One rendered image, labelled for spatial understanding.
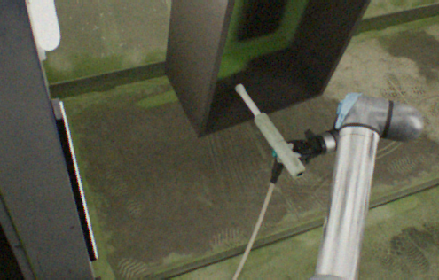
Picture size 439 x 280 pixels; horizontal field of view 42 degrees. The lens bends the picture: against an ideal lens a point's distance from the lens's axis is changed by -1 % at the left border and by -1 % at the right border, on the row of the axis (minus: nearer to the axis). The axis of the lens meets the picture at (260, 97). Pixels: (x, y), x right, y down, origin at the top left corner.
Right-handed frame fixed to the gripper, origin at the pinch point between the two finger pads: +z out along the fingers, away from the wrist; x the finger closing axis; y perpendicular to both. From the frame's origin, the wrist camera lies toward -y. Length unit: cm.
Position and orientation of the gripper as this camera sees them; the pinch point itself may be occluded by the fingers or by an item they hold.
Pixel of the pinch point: (279, 156)
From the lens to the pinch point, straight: 218.3
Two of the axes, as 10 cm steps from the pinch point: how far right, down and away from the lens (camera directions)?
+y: -2.1, 6.9, 6.9
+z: -8.4, 2.3, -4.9
